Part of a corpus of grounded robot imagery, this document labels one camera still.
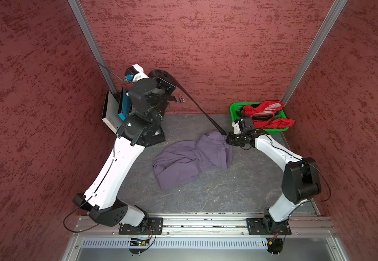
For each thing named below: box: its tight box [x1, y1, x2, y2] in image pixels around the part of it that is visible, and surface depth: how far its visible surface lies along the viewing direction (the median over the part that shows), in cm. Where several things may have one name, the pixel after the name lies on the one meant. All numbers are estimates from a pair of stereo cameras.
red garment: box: [242, 100, 295, 129], surface depth 115 cm
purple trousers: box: [152, 130, 233, 191], surface depth 94 cm
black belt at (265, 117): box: [235, 105, 274, 121], surface depth 110 cm
